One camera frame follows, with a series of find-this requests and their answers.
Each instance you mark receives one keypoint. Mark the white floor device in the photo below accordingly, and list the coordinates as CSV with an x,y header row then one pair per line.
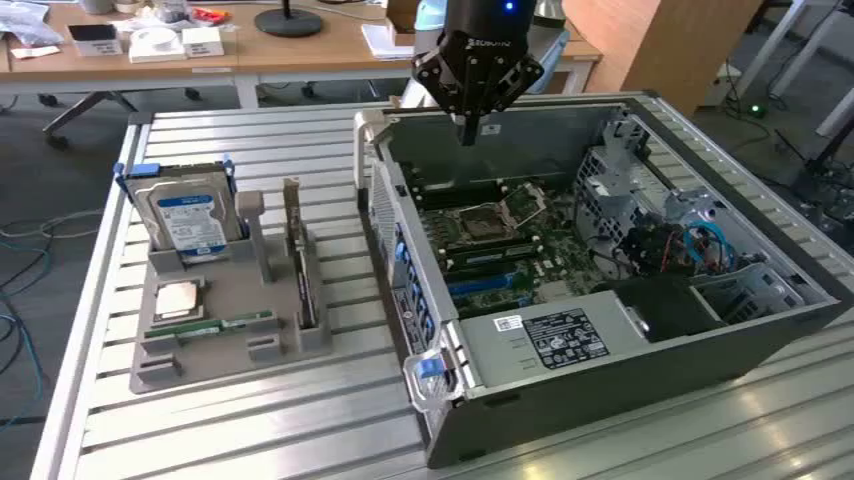
x,y
723,87

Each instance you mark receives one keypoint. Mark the grey cup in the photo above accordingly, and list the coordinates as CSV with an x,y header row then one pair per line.
x,y
96,6

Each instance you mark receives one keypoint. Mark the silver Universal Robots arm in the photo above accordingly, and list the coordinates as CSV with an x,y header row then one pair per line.
x,y
427,20

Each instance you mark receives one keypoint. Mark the black round lamp base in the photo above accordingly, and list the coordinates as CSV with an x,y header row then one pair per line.
x,y
287,24

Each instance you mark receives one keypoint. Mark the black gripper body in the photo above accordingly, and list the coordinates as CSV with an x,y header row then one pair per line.
x,y
487,30

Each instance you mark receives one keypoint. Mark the green RAM stick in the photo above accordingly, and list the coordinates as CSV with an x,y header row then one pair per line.
x,y
200,327

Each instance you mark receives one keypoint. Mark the RAM stick with blue label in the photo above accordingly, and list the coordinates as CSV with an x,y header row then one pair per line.
x,y
490,255

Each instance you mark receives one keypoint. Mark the silver metal drive cage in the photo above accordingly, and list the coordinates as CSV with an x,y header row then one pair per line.
x,y
614,200

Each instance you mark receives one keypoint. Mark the metal socket cover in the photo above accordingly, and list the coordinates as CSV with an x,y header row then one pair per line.
x,y
523,202

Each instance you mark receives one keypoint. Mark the graphics card with metal bracket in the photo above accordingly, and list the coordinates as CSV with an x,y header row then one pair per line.
x,y
307,295

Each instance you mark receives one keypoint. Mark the white box with round hole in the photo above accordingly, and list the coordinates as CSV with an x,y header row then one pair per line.
x,y
156,50

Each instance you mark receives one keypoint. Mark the wooden cabinet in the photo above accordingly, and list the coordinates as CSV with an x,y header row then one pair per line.
x,y
667,50

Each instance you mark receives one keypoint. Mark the small plain white box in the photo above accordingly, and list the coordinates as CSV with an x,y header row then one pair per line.
x,y
201,45

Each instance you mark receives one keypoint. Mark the light wood office desk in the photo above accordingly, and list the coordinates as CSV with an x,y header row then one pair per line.
x,y
67,67
340,57

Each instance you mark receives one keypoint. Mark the stack of white papers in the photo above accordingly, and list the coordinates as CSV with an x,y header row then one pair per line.
x,y
383,45

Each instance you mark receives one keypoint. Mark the hard disk in blue caddy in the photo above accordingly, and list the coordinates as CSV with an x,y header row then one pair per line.
x,y
187,220

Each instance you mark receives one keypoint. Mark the blue case latch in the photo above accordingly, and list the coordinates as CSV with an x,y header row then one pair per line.
x,y
428,370

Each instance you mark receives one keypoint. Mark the white paper tag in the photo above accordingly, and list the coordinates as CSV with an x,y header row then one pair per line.
x,y
33,52

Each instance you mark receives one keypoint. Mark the grey power supply unit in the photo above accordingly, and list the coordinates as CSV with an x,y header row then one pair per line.
x,y
507,350

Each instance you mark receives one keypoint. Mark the grey plastic parts rack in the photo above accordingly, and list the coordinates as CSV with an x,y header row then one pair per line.
x,y
227,300

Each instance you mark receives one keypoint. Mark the silver CPU chip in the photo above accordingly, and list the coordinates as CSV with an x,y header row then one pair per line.
x,y
176,300

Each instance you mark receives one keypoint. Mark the clear plastic bag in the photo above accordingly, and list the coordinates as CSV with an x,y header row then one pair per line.
x,y
27,25

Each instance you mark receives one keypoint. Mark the white box with black top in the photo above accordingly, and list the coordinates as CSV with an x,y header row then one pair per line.
x,y
96,46

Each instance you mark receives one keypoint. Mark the brown cardboard box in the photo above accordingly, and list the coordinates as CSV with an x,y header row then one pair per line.
x,y
400,15

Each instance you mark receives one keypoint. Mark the CPU socket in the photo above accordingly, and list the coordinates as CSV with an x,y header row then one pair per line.
x,y
480,225

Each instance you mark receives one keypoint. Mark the white table frame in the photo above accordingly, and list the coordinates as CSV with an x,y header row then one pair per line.
x,y
801,55

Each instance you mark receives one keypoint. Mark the red small object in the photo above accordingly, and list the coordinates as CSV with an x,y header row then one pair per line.
x,y
208,17

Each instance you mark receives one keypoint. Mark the open dark grey PC case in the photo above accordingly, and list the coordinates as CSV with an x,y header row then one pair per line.
x,y
600,400

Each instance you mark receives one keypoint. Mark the silver disk bay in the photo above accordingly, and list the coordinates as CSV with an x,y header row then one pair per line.
x,y
754,295

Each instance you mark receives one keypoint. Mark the device with green light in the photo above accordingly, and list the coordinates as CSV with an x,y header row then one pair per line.
x,y
755,110

